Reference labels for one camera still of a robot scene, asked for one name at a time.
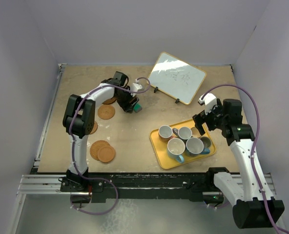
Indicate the pink handled patterned mug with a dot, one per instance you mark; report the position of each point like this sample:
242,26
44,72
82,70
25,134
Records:
165,133

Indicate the light woven coaster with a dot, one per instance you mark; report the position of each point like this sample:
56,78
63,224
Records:
106,112
96,146

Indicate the small whiteboard with wooden frame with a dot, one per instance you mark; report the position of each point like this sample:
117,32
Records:
176,78

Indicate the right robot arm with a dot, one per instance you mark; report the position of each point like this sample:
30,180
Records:
253,203

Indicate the plain orange coaster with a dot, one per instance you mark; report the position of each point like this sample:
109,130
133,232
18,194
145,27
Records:
106,154
95,127

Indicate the green whiteboard eraser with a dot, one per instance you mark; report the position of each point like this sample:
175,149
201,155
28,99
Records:
137,108

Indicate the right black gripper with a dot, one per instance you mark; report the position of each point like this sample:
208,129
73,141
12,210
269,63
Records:
201,118

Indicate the large teal mug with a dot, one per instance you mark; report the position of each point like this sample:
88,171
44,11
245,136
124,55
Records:
175,149

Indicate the plain orange front coaster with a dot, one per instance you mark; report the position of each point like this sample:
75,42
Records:
106,154

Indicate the light woven front coaster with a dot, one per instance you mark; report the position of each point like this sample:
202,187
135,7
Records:
96,146

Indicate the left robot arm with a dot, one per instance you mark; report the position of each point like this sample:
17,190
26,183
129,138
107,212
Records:
79,117

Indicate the small orange cup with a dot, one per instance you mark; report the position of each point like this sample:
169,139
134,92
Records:
195,132

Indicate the blue patterned mug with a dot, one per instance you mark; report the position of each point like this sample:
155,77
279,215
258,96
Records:
195,147

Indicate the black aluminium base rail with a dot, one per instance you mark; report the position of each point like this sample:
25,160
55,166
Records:
194,187

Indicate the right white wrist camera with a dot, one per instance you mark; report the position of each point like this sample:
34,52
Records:
208,101

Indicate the small grey cup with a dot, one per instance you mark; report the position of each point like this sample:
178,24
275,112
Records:
206,141

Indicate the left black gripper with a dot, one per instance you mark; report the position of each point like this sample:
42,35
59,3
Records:
127,106

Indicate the grey handled mug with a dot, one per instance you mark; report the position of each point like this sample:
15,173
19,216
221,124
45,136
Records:
184,133

